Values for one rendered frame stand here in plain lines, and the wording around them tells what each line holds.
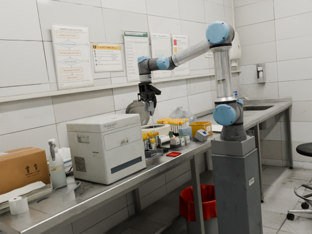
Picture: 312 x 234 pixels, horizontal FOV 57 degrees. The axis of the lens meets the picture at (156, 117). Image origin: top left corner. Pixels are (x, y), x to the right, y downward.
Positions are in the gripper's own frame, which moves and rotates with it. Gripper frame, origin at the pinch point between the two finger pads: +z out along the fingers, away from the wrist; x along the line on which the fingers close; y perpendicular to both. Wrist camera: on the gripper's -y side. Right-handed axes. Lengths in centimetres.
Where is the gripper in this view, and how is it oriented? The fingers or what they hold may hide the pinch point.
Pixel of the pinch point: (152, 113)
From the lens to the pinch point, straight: 181.2
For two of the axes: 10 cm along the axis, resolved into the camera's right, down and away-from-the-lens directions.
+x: 7.6, 0.0, -6.5
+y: -6.4, 1.7, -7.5
